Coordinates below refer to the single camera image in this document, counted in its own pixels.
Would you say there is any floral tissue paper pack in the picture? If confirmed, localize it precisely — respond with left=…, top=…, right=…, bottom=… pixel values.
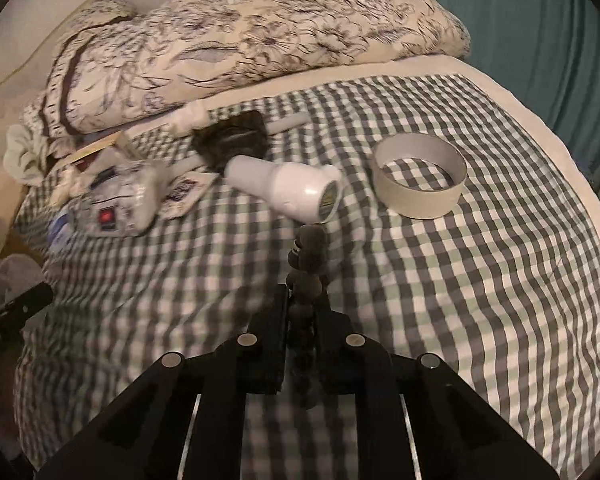
left=70, top=160, right=168, bottom=237

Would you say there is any brown medicine box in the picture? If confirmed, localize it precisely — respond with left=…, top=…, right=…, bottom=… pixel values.
left=57, top=131, right=143, bottom=171

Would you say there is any teal curtain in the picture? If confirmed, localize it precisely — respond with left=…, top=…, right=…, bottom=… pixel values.
left=438, top=0, right=600, bottom=182

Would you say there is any blue tissue pack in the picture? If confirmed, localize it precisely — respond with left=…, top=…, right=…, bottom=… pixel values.
left=47, top=207, right=74, bottom=254

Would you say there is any mint green towel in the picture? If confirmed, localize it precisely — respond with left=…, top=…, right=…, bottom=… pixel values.
left=3, top=124, right=48, bottom=186

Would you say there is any small printed sachet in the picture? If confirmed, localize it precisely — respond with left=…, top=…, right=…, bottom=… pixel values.
left=158, top=171, right=218, bottom=219

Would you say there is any crumpled white tissue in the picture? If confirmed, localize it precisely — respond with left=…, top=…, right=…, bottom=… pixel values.
left=48, top=166, right=88, bottom=209

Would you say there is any floral patterned pillow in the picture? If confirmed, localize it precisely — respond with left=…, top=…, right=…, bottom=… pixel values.
left=21, top=0, right=470, bottom=139

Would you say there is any white tape roll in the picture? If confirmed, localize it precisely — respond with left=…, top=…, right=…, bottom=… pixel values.
left=370, top=132, right=468, bottom=220

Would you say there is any white plastic bottle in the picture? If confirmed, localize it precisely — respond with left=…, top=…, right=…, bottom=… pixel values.
left=224, top=155, right=343, bottom=224

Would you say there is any white plush toy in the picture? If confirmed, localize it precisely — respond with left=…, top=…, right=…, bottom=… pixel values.
left=169, top=101, right=211, bottom=138

